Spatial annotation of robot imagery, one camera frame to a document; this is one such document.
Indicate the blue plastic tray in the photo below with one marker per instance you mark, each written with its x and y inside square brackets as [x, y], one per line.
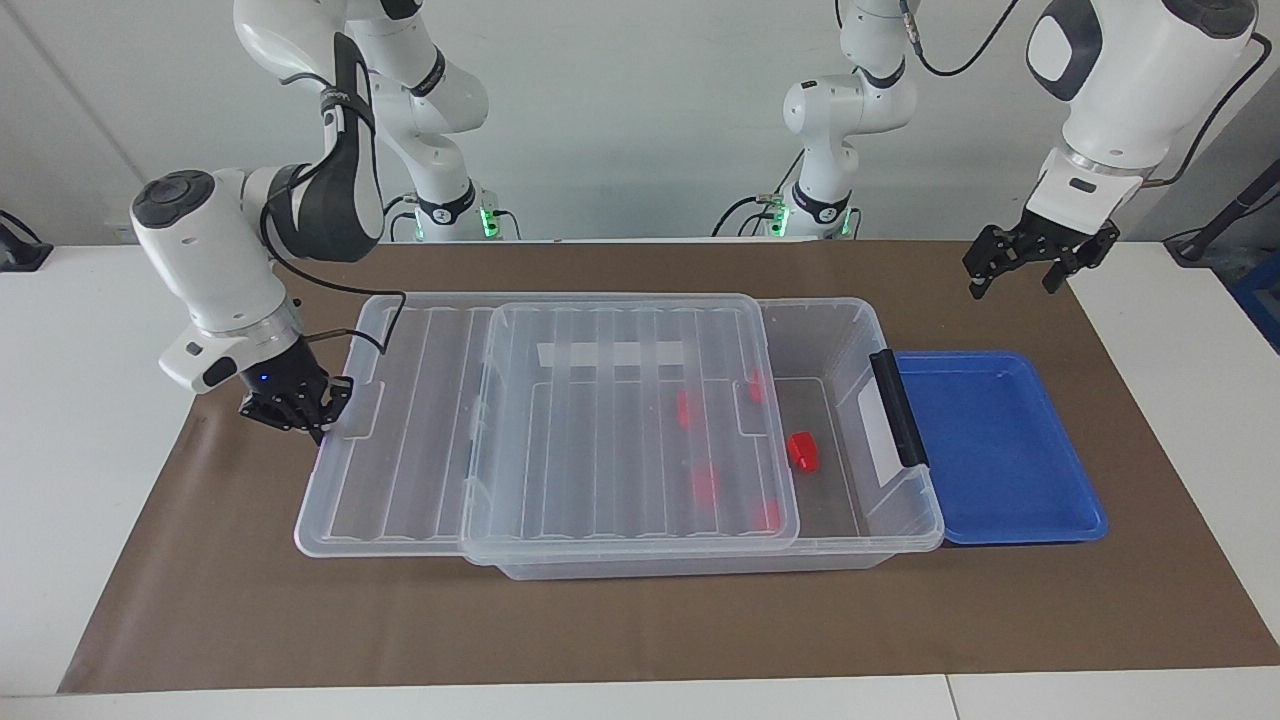
[1000, 450]

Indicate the red block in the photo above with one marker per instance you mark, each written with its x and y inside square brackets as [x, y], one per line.
[688, 408]
[756, 385]
[803, 452]

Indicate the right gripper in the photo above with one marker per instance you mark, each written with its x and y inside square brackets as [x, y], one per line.
[282, 372]

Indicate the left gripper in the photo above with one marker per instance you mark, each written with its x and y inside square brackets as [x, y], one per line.
[1052, 242]

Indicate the clear plastic lid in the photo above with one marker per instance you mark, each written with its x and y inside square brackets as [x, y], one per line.
[400, 440]
[620, 440]

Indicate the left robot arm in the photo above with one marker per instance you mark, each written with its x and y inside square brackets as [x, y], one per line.
[1130, 90]

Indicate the clear plastic storage box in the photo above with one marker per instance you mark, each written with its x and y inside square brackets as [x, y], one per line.
[850, 400]

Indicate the black stand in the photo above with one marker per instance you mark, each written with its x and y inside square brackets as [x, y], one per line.
[1215, 222]
[22, 252]

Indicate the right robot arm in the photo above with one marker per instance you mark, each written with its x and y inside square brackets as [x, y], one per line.
[200, 250]

